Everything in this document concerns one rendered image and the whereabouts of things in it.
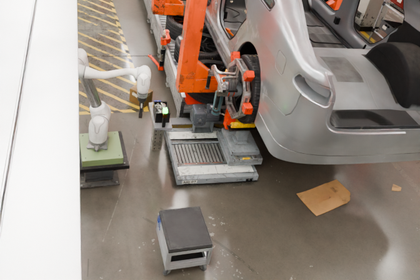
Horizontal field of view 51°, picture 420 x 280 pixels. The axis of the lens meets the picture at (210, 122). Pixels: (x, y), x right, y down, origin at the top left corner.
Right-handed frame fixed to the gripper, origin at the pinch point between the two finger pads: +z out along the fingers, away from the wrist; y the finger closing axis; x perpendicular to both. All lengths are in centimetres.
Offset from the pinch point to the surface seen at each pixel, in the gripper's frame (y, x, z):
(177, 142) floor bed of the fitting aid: -41, 42, 69
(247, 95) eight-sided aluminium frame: -10, 92, -23
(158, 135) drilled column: -36, 21, 55
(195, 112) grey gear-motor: -54, 57, 37
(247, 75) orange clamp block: -16, 89, -40
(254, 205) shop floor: 38, 113, 70
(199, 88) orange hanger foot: -74, 61, 20
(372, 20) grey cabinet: -406, 414, 74
